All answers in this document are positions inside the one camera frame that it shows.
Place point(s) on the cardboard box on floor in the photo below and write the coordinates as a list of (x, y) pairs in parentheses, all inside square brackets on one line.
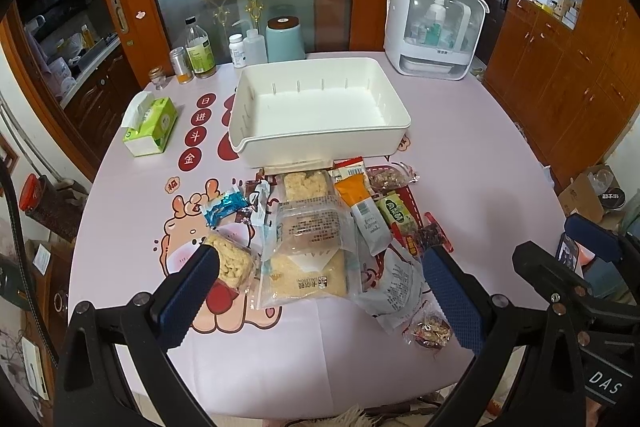
[(594, 194)]

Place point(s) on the glass bottle green label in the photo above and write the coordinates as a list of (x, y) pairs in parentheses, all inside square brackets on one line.
[(198, 48)]

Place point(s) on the red nut snack packet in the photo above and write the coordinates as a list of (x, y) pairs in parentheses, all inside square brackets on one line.
[(418, 240)]

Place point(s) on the white cosmetic storage case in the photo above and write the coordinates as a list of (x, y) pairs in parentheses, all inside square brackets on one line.
[(433, 38)]

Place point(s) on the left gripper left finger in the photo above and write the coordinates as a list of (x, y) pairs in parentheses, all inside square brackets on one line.
[(178, 299)]

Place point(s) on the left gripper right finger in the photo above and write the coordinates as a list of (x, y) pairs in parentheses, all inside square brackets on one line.
[(453, 290)]

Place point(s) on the blue foil snack packet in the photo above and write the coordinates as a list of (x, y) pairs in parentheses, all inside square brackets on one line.
[(223, 206)]

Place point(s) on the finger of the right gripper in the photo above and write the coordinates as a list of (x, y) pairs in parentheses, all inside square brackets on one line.
[(603, 243)]

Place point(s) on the green tissue box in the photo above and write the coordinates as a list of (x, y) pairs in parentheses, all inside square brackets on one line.
[(148, 122)]

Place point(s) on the white pill bottle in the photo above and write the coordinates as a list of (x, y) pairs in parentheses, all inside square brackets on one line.
[(237, 53)]

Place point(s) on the light blue ceramic jar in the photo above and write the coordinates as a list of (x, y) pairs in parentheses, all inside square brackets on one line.
[(284, 39)]

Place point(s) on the silver orange can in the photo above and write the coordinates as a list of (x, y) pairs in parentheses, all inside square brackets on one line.
[(180, 63)]

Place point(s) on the clear granola packet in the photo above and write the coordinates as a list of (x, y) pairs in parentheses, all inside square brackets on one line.
[(391, 177)]

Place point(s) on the red edged white packet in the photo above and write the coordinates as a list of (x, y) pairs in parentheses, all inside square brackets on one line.
[(347, 168)]

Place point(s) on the green snack packet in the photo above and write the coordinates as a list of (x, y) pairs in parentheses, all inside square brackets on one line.
[(397, 215)]

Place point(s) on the brown white candy wrapper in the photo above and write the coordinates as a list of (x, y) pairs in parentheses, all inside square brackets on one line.
[(256, 193)]

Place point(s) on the white printed snack bag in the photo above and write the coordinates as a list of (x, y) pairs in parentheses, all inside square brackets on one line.
[(394, 291)]

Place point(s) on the mixed nut clear packet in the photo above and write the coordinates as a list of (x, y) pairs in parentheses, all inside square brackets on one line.
[(428, 330)]

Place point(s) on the rice puff snack pack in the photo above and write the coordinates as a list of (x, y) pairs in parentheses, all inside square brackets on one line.
[(236, 263)]

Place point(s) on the white plastic storage bin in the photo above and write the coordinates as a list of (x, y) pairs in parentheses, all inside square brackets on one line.
[(316, 110)]

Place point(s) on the large clear cracker bag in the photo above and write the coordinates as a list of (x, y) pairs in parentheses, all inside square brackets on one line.
[(284, 281)]

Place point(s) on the small glass jar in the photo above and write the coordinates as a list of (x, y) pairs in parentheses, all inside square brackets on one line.
[(158, 77)]

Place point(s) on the wooden cabinet with shelves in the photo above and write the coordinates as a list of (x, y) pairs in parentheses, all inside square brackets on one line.
[(567, 73)]

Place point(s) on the orange white oat bar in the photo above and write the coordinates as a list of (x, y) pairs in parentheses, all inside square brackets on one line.
[(369, 220)]

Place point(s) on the white squeeze bottle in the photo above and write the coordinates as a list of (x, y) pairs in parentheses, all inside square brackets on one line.
[(254, 43)]

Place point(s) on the clear pastry snack pack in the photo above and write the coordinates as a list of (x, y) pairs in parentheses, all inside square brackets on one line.
[(310, 219)]

